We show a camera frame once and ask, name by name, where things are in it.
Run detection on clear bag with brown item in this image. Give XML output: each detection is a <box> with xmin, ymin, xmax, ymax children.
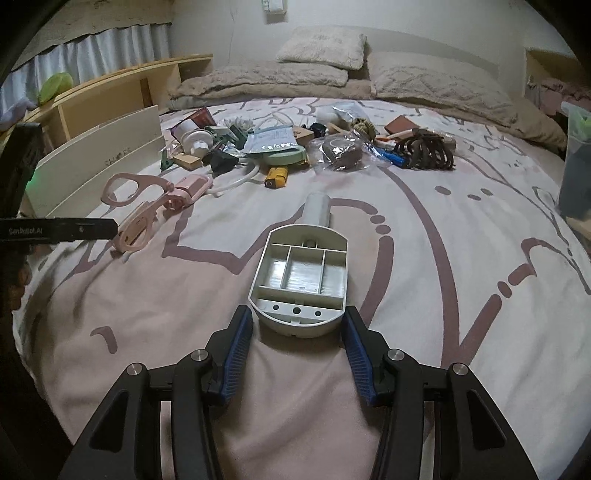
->
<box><xmin>307</xmin><ymin>131</ymin><xmax>384</xmax><ymax>172</ymax></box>

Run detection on long quilted beige pillow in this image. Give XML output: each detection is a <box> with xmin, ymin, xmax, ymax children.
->
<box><xmin>203</xmin><ymin>62</ymin><xmax>349</xmax><ymax>88</ymax></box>

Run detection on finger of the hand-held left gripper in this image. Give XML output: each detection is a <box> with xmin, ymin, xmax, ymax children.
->
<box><xmin>0</xmin><ymin>218</ymin><xmax>118</xmax><ymax>244</ymax></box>

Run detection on blue and white pouch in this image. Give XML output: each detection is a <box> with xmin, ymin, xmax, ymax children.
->
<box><xmin>242</xmin><ymin>127</ymin><xmax>298</xmax><ymax>154</ymax></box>

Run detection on white plastic ring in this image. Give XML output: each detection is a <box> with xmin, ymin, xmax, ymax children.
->
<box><xmin>210</xmin><ymin>159</ymin><xmax>259</xmax><ymax>195</ymax></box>

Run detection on beige blanket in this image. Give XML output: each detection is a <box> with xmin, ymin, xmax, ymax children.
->
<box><xmin>167</xmin><ymin>65</ymin><xmax>568</xmax><ymax>151</ymax></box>

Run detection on white round plug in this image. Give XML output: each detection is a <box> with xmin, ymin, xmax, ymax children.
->
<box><xmin>179</xmin><ymin>129</ymin><xmax>213</xmax><ymax>155</ymax></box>

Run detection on wooden shelf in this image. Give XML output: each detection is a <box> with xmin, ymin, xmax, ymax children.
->
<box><xmin>21</xmin><ymin>54</ymin><xmax>214</xmax><ymax>144</ymax></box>

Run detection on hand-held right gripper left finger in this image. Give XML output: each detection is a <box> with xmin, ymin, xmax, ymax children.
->
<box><xmin>58</xmin><ymin>305</ymin><xmax>254</xmax><ymax>480</ymax></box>

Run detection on green clips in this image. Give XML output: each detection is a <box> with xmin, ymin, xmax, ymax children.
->
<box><xmin>205</xmin><ymin>121</ymin><xmax>247</xmax><ymax>148</ymax></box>

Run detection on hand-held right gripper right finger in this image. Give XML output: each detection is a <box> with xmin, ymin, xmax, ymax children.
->
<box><xmin>341</xmin><ymin>305</ymin><xmax>539</xmax><ymax>480</ymax></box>

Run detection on brown leather pouch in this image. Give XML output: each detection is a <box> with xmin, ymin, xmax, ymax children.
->
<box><xmin>384</xmin><ymin>115</ymin><xmax>414</xmax><ymax>134</ymax></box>

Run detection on pile of clothes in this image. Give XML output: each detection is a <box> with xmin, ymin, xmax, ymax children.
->
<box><xmin>526</xmin><ymin>76</ymin><xmax>591</xmax><ymax>116</ymax></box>

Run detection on green plush toy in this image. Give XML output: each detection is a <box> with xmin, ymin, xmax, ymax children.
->
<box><xmin>38</xmin><ymin>71</ymin><xmax>75</xmax><ymax>104</ymax></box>

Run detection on fluffy beige pillow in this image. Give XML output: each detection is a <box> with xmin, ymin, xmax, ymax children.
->
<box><xmin>276</xmin><ymin>25</ymin><xmax>368</xmax><ymax>71</ymax></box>

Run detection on rabbit printed bed sheet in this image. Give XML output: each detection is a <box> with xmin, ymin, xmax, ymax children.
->
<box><xmin>18</xmin><ymin>95</ymin><xmax>591</xmax><ymax>480</ymax></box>

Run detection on clear plastic bin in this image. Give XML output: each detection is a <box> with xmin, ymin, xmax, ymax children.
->
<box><xmin>556</xmin><ymin>102</ymin><xmax>591</xmax><ymax>220</ymax></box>

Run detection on woven rope knot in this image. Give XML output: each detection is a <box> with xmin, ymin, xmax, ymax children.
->
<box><xmin>348</xmin><ymin>117</ymin><xmax>377</xmax><ymax>139</ymax></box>

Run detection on green round case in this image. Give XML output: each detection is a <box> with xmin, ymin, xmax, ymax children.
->
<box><xmin>247</xmin><ymin>150</ymin><xmax>308</xmax><ymax>169</ymax></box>

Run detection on wide quilted beige pillow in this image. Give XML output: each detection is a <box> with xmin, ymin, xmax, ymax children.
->
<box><xmin>368</xmin><ymin>51</ymin><xmax>518</xmax><ymax>127</ymax></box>

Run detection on dark red box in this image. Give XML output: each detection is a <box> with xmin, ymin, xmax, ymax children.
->
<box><xmin>170</xmin><ymin>107</ymin><xmax>211</xmax><ymax>139</ymax></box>

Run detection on pale blue curtain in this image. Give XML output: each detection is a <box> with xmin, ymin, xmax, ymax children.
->
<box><xmin>0</xmin><ymin>25</ymin><xmax>171</xmax><ymax>121</ymax></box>

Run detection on white cardboard box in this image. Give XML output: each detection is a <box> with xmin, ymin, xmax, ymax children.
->
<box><xmin>18</xmin><ymin>105</ymin><xmax>166</xmax><ymax>219</ymax></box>

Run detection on pink scissors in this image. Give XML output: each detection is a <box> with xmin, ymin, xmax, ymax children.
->
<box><xmin>100</xmin><ymin>172</ymin><xmax>213</xmax><ymax>254</ymax></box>

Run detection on dark brown hair ties bundle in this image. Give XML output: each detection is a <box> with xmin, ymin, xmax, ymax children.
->
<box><xmin>392</xmin><ymin>131</ymin><xmax>455</xmax><ymax>171</ymax></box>

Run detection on white headboard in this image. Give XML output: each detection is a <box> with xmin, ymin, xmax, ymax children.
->
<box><xmin>365</xmin><ymin>28</ymin><xmax>502</xmax><ymax>77</ymax></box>

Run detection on beige printed valance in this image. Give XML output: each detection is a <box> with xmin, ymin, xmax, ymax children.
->
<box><xmin>14</xmin><ymin>0</ymin><xmax>176</xmax><ymax>70</ymax></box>

